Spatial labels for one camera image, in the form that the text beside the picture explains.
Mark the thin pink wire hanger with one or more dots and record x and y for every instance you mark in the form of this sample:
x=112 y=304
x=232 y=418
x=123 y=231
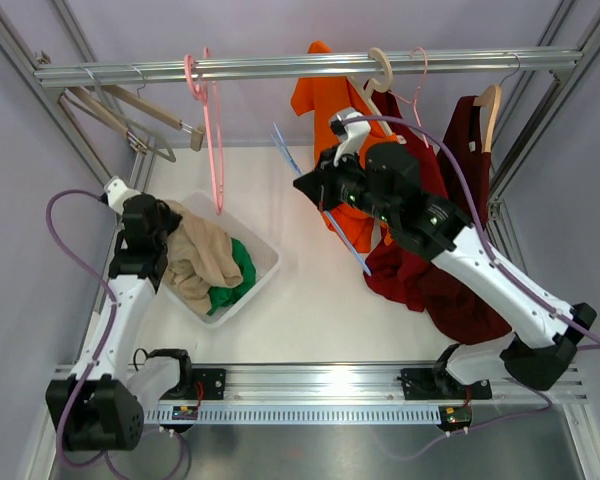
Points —
x=420 y=52

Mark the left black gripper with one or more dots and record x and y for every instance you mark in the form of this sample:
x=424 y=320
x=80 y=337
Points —
x=171 y=220

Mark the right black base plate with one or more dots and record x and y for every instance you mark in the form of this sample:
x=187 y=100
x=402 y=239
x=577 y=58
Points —
x=419 y=383

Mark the beige t shirt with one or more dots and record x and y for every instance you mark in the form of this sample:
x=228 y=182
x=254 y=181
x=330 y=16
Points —
x=200 y=256

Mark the dark maroon t shirt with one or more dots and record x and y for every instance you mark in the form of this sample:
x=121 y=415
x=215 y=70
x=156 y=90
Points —
x=456 y=310

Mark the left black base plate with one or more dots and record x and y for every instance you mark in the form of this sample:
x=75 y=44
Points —
x=200 y=383

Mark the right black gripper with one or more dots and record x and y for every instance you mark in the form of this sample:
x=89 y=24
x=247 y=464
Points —
x=319 y=184

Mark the pink plastic hanger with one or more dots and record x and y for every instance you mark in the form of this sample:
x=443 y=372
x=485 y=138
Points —
x=207 y=94

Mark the red t shirt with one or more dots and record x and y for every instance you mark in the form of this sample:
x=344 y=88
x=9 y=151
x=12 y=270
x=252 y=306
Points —
x=394 y=271

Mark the wooden hanger with metal hook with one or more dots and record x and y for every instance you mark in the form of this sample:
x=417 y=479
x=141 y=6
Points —
x=489 y=103

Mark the white slotted cable duct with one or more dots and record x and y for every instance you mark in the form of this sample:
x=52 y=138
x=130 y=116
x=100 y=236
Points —
x=295 y=415

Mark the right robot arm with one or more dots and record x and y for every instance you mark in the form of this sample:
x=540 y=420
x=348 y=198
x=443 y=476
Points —
x=545 y=330

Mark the aluminium hanging rail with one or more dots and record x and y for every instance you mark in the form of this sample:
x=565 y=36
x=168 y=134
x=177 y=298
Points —
x=309 y=65

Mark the light blue wire hanger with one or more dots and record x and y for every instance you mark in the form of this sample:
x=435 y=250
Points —
x=281 y=145

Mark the beige round hook hanger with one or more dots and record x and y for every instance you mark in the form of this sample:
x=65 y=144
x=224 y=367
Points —
x=380 y=84

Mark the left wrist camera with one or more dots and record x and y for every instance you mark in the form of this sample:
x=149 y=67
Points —
x=116 y=193

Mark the empty wooden hanger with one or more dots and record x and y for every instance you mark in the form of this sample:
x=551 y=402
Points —
x=197 y=134
x=121 y=124

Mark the orange t shirt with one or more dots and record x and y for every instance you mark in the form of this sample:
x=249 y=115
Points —
x=323 y=97

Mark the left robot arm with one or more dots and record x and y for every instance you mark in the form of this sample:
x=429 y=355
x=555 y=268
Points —
x=100 y=406

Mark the white plastic basket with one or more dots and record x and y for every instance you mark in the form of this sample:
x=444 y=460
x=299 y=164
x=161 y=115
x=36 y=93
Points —
x=256 y=258

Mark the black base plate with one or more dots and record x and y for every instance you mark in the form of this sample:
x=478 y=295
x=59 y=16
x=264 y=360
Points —
x=200 y=383
x=419 y=383

